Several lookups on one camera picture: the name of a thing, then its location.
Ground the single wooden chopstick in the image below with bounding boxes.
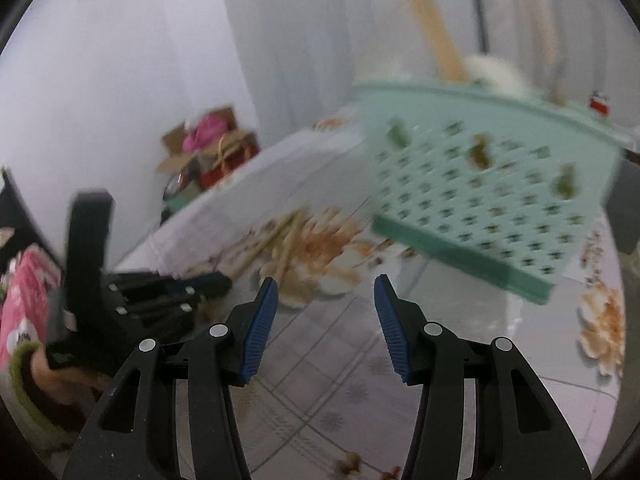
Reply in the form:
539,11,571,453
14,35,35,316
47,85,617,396
520,0,568,107
407,0,472,83

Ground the white curtain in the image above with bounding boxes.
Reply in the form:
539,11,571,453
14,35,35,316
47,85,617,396
215,0,640,136

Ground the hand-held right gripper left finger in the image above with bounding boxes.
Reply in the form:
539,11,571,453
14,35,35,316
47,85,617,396
62,276,279,480

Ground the cardboard box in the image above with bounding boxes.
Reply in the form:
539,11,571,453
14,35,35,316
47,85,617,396
156,106,237,175

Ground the floral tablecloth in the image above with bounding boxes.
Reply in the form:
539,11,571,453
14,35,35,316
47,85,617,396
112,110,628,480

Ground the person's left hand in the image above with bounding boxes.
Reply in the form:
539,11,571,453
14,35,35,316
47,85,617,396
30,347,108,407

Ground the cream round spoon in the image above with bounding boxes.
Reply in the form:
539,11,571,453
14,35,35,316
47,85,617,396
464,54,533,98

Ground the green plastic basket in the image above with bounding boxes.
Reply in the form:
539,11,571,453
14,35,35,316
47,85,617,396
352,77,626,307

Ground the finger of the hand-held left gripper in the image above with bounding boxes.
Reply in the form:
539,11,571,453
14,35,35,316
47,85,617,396
105,271,234,301
114,296,207,328

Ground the red bag with handles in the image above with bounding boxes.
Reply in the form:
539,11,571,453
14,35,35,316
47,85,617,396
199,131,261,191

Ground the grey cabinet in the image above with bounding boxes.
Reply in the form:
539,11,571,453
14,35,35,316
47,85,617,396
606,152,640,257

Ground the black pole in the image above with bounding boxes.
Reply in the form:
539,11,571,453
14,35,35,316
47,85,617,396
467,0,495,57

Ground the person's left forearm green sleeve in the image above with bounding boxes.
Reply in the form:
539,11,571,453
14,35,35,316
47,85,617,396
6,342,81,453

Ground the dark panel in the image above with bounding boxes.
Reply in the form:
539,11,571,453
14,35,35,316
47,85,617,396
0,166,53,263

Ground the pile of wooden chopsticks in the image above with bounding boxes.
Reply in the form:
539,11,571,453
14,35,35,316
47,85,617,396
200,209,308,291

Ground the pink printed cloth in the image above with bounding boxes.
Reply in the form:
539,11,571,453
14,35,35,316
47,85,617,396
0,245,65,367

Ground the small green box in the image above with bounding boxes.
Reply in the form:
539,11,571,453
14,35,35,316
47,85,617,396
162,180,202,217

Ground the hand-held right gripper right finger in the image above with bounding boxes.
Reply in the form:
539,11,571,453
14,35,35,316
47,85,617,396
374,274,592,480

